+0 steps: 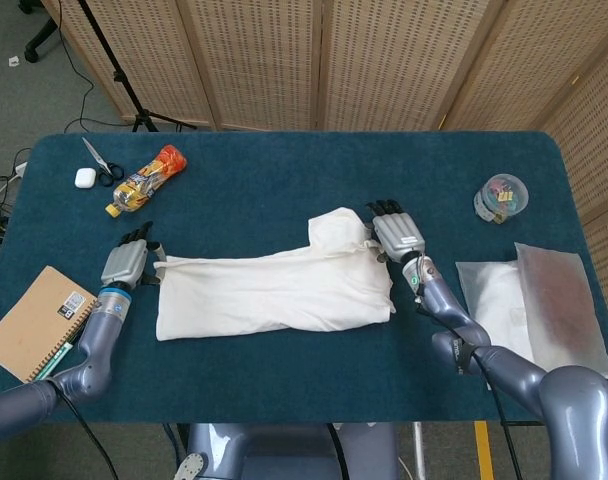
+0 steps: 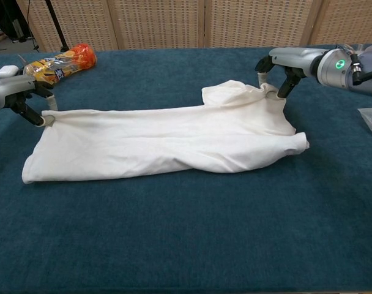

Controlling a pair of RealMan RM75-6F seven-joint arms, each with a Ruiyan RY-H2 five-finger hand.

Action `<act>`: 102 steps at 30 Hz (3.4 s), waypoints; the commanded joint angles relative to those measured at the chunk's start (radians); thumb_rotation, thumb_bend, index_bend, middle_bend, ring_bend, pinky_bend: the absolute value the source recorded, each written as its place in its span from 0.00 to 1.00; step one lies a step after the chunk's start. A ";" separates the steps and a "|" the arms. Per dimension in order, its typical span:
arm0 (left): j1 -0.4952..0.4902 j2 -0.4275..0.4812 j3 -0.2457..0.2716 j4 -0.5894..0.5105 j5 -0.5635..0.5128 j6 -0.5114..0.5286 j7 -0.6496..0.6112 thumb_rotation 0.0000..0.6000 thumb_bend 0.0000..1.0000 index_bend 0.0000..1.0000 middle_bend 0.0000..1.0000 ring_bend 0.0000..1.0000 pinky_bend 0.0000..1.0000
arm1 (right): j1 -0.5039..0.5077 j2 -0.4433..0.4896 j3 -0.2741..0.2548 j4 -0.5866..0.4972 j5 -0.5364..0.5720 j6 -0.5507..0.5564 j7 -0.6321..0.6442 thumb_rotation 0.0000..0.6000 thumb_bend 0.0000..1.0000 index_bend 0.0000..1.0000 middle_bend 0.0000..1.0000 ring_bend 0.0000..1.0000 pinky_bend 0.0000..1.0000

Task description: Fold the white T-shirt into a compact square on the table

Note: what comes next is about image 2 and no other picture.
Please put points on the blue carpet table cover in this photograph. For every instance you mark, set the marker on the blue carpet table cover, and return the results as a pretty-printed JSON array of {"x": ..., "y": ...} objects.
[{"x": 186, "y": 229}]

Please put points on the black tripod stand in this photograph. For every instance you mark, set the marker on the black tripod stand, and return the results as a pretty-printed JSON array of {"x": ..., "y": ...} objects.
[{"x": 56, "y": 24}]

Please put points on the wicker folding screen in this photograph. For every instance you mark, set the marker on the wicker folding screen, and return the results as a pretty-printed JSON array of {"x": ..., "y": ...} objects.
[{"x": 161, "y": 21}]

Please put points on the white t-shirt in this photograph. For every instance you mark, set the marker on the white t-shirt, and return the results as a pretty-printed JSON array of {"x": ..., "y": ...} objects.
[{"x": 161, "y": 137}]

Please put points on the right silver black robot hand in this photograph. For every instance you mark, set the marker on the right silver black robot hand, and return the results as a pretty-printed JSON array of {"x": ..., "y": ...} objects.
[{"x": 296, "y": 59}]

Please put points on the orange yellow plastic bottle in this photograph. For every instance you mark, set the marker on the orange yellow plastic bottle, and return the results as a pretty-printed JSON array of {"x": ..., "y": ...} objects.
[{"x": 79, "y": 58}]

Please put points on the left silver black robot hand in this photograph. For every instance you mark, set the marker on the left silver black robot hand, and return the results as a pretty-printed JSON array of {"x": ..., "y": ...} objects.
[{"x": 11, "y": 88}]

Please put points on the white earbuds case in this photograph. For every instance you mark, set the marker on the white earbuds case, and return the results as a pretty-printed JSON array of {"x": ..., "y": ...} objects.
[{"x": 6, "y": 72}]

